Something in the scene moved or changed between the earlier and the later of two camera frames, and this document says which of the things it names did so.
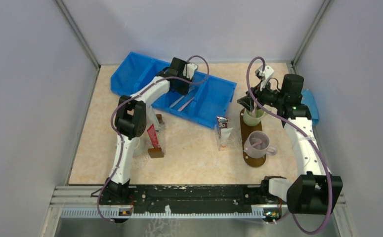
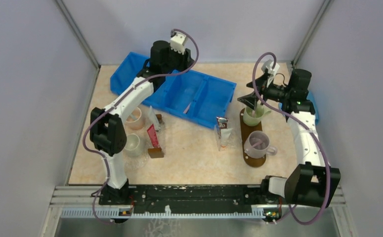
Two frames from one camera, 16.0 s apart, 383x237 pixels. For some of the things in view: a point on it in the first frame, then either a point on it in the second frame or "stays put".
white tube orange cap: [225, 133] stays put
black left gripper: [184, 91] → [186, 61]
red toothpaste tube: [152, 135] stays put
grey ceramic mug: [257, 145] stays put
